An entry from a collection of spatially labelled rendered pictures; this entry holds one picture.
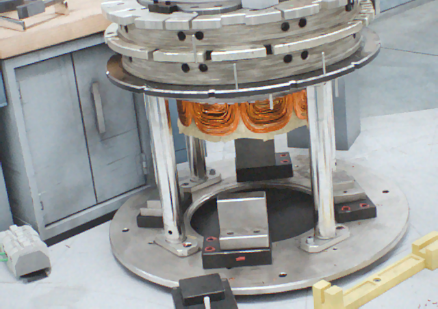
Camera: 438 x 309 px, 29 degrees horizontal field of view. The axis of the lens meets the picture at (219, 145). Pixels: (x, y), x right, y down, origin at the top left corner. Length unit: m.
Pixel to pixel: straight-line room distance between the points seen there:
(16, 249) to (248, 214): 0.29
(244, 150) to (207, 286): 0.34
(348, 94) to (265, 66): 0.44
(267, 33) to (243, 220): 0.23
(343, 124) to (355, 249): 0.36
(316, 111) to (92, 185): 0.36
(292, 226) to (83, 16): 0.38
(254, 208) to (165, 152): 0.12
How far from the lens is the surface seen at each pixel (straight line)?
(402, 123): 1.45
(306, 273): 0.97
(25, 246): 1.08
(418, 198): 1.18
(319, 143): 0.97
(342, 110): 1.32
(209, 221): 1.15
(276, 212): 1.16
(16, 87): 1.08
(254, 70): 0.90
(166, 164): 1.00
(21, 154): 1.11
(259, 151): 1.19
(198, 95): 0.90
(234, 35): 0.89
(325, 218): 1.01
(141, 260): 1.04
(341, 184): 1.10
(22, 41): 1.07
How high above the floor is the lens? 1.29
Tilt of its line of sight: 21 degrees down
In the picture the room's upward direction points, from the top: 6 degrees counter-clockwise
